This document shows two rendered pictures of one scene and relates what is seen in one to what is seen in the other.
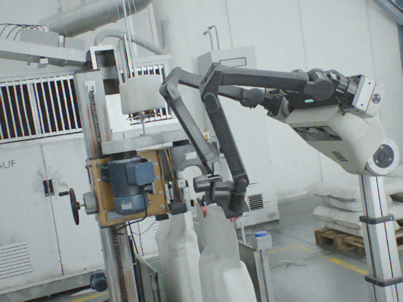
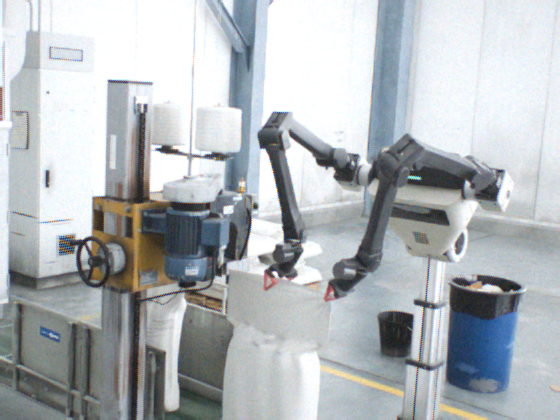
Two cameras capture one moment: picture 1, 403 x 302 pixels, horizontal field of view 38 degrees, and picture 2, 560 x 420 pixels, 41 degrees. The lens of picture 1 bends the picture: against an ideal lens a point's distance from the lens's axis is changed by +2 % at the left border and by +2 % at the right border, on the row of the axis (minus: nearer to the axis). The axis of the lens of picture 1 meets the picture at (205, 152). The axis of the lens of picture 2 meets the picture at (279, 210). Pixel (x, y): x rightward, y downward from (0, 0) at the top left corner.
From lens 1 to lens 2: 157 cm
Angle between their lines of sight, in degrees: 34
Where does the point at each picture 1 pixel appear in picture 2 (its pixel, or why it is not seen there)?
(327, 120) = (448, 205)
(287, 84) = (459, 169)
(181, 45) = (17, 17)
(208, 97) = (404, 172)
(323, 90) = (484, 181)
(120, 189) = (186, 249)
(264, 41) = (92, 31)
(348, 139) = (457, 226)
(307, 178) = not seen: hidden behind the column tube
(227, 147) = (381, 224)
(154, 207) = not seen: hidden behind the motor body
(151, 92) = (236, 131)
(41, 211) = not seen: outside the picture
